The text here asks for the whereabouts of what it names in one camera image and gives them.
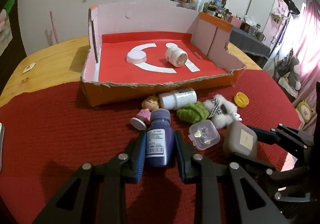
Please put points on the red ribbed table mat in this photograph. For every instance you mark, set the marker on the red ribbed table mat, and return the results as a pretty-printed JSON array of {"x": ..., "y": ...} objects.
[{"x": 62, "y": 126}]

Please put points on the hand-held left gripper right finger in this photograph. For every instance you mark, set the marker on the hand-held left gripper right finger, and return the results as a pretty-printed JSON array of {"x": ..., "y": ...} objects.
[{"x": 181, "y": 157}]

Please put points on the small clear plastic box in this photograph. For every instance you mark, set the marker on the small clear plastic box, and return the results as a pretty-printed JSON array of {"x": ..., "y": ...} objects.
[{"x": 204, "y": 135}]

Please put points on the white pill bottle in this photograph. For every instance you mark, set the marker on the white pill bottle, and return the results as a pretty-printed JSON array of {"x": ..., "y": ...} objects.
[{"x": 178, "y": 97}]

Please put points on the small paper card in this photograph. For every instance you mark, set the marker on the small paper card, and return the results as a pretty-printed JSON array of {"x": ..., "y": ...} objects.
[{"x": 29, "y": 68}]

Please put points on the yellow bottle cap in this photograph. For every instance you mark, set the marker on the yellow bottle cap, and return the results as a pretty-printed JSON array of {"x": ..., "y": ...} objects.
[{"x": 241, "y": 99}]

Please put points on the green frog plush toy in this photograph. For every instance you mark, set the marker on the green frog plush toy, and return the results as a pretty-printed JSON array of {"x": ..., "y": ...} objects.
[{"x": 306, "y": 111}]

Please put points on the pink curtain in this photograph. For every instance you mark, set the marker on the pink curtain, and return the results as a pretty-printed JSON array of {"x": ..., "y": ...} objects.
[{"x": 310, "y": 46}]

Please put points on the dark cloth covered table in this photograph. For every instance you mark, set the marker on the dark cloth covered table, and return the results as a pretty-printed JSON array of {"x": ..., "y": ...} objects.
[{"x": 250, "y": 43}]

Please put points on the small doll figure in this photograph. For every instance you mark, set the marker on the small doll figure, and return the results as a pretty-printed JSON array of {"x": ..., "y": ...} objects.
[{"x": 150, "y": 104}]

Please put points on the green knitted scrunchie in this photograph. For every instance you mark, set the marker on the green knitted scrunchie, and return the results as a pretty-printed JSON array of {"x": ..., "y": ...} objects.
[{"x": 192, "y": 112}]

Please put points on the pink wardrobe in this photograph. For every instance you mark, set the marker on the pink wardrobe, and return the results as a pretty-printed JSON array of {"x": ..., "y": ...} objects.
[{"x": 278, "y": 24}]

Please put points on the pink box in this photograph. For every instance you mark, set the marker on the pink box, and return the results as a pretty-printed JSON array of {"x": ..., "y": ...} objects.
[{"x": 237, "y": 21}]

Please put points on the white jar with beige lid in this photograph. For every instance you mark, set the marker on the white jar with beige lid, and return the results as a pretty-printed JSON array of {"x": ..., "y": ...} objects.
[{"x": 175, "y": 55}]

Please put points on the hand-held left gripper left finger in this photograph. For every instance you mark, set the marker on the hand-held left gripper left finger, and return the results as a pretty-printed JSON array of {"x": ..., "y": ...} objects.
[{"x": 139, "y": 156}]

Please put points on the orange cardboard box red inside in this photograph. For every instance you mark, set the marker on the orange cardboard box red inside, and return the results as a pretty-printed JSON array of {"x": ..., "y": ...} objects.
[{"x": 115, "y": 94}]

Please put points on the grey rounded case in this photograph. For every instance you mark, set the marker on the grey rounded case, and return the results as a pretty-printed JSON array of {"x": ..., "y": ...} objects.
[{"x": 237, "y": 139}]

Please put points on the pink stick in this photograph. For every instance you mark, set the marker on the pink stick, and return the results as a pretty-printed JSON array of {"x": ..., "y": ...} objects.
[{"x": 53, "y": 26}]

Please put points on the white fridge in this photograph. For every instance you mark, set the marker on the white fridge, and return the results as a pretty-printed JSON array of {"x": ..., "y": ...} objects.
[{"x": 261, "y": 6}]

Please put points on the purple bottle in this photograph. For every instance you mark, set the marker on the purple bottle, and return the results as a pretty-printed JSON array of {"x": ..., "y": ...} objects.
[{"x": 160, "y": 124}]

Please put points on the grey plush toy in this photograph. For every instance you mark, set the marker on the grey plush toy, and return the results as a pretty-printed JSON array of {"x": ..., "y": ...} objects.
[{"x": 291, "y": 71}]

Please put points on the green cloth item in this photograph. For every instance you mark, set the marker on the green cloth item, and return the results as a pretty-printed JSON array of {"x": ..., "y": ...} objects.
[{"x": 10, "y": 2}]

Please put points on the white fluffy bunny hair clip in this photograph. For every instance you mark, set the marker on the white fluffy bunny hair clip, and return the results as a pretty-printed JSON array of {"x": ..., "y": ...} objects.
[{"x": 223, "y": 111}]

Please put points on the white round jar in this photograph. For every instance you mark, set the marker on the white round jar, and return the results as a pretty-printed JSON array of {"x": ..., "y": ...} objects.
[{"x": 136, "y": 56}]

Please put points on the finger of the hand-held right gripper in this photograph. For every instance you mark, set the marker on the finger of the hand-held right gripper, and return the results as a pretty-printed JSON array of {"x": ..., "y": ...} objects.
[
  {"x": 263, "y": 135},
  {"x": 265, "y": 167}
]

